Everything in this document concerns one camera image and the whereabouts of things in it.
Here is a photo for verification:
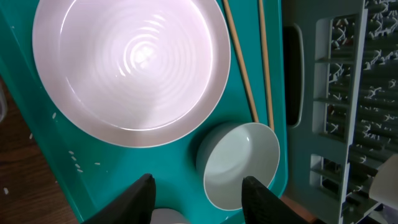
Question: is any small pink plate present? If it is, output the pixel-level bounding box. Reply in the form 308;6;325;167
150;208;190;224

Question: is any right wooden chopstick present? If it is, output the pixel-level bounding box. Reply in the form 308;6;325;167
258;0;275;131

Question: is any white paper cup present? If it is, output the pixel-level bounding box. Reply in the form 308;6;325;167
369;154;398;210

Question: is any left wooden chopstick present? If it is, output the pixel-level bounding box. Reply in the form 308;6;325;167
222;0;259;123

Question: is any wooden chopstick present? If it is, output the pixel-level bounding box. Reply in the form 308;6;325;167
258;0;275;131
222;0;259;123

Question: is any large white plate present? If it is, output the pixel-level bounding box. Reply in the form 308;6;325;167
32;0;231;148

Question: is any teal plastic tray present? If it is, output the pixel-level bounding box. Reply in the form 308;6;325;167
1;1;289;223

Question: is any small white bowl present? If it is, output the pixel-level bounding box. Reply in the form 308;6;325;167
195;123;280;211

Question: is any grey dish rack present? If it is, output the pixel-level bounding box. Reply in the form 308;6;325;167
282;0;397;223

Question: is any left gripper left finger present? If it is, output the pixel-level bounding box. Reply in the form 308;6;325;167
83;174;156;224

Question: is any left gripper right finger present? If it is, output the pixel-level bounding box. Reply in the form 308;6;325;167
241;176;308;224

